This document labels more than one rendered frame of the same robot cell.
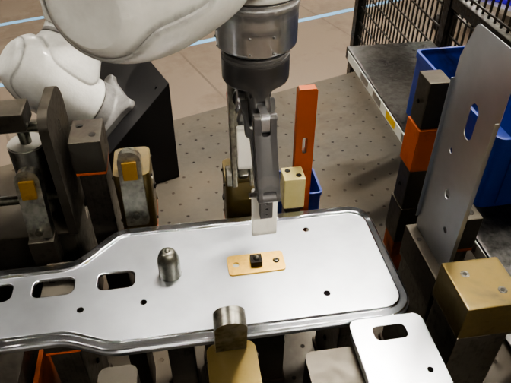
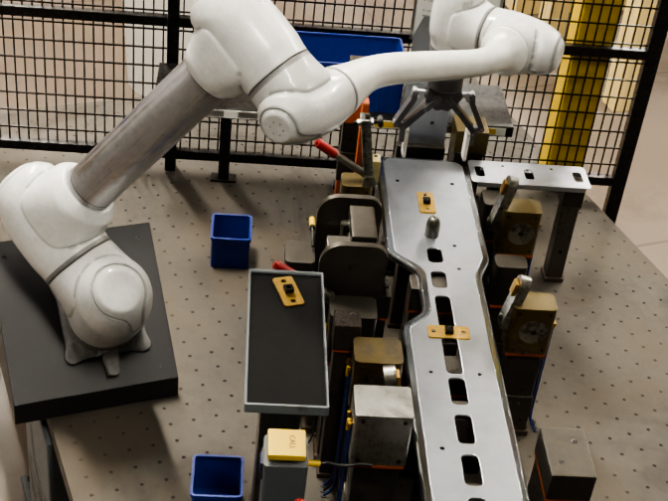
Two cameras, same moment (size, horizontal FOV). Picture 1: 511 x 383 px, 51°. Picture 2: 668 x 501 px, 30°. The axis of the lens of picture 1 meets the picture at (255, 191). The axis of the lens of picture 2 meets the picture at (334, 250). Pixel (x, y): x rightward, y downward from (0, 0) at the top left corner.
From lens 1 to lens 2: 2.67 m
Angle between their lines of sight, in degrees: 66
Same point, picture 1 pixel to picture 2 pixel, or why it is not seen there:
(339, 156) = (154, 212)
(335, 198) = not seen: hidden behind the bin
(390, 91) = (249, 104)
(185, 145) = not seen: hidden behind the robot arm
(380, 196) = (226, 204)
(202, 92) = not seen: outside the picture
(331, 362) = (491, 197)
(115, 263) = (419, 254)
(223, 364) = (515, 208)
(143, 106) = (146, 260)
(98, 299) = (451, 261)
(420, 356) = (494, 166)
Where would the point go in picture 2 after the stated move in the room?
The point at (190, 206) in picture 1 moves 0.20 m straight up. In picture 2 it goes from (203, 318) to (207, 249)
